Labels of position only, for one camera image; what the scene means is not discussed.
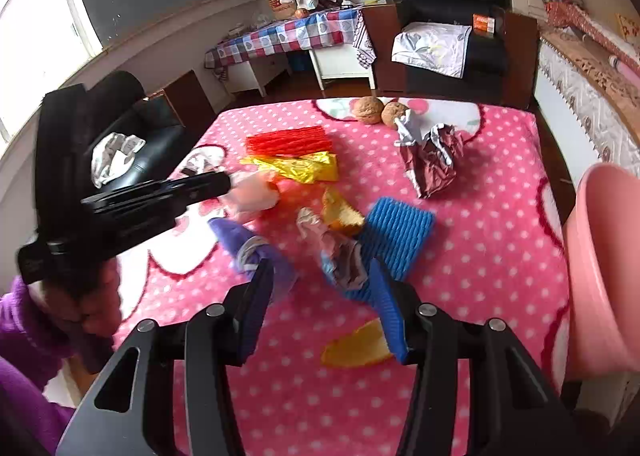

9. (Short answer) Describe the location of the orange translucent plastic bag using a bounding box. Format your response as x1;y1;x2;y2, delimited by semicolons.
220;170;291;224

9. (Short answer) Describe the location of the person's left forearm purple sleeve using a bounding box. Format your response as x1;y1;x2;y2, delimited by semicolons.
0;276;88;456

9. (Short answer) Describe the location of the window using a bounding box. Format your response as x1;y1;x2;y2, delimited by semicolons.
0;0;108;147

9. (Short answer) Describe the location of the white table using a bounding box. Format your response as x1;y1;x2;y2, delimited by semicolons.
220;44;377;97

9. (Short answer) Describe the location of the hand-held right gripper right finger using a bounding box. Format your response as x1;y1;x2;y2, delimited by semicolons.
366;257;588;456

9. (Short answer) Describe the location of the striped towel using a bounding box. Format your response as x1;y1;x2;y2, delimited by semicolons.
351;11;377;70

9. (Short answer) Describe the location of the brown silver foil wrapper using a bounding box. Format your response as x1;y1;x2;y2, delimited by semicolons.
395;111;466;199

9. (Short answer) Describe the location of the pink polka dot blanket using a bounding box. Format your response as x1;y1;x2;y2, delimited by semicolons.
112;96;573;456

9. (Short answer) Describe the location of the white floral cloth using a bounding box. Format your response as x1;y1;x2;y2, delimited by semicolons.
391;22;473;80

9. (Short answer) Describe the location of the purple plastic wrapper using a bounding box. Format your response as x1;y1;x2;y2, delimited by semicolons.
207;217;296;299

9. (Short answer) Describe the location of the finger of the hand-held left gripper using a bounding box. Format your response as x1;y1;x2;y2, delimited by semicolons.
81;170;234;243

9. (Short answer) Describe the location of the small crumpled silver wrapper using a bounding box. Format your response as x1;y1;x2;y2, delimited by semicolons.
180;156;221;178

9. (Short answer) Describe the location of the checkered tablecloth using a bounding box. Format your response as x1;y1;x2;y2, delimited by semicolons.
205;6;368;82

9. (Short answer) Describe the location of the walnut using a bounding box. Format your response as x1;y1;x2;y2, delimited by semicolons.
354;96;383;125
381;101;411;128

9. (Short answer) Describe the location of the brown wooden side table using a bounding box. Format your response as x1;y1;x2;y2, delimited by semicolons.
150;70;217;137

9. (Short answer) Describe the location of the blue brown wrapper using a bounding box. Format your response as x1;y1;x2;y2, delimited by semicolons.
296;207;368;298

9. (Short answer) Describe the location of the black leather armchair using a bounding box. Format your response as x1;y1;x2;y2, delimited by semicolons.
82;70;201;189

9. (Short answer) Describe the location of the orange peel piece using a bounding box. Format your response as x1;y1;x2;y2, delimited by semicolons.
320;319;396;368
321;189;366;237

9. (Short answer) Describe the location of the person's left hand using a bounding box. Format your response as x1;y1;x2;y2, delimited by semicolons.
70;259;125;339

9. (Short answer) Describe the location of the colourful patterned quilt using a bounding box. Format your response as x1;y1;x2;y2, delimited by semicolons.
532;0;640;82

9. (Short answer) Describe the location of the white lace bed cover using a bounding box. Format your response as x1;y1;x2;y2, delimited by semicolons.
537;39;640;177

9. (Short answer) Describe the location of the blue corrugated sponge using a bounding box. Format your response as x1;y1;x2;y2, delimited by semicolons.
345;197;435;304

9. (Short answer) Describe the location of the crumpled white cloth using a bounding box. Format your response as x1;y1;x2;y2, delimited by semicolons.
91;132;147;188

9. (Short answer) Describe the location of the red corrugated sponge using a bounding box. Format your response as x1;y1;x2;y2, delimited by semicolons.
246;125;332;157

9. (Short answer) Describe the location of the pink plastic bin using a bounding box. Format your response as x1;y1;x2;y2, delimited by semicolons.
562;162;640;384

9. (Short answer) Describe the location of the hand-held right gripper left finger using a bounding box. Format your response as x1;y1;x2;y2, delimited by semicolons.
56;260;277;456

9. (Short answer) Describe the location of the yellow foil wrapper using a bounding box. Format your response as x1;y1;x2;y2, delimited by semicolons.
240;151;340;183

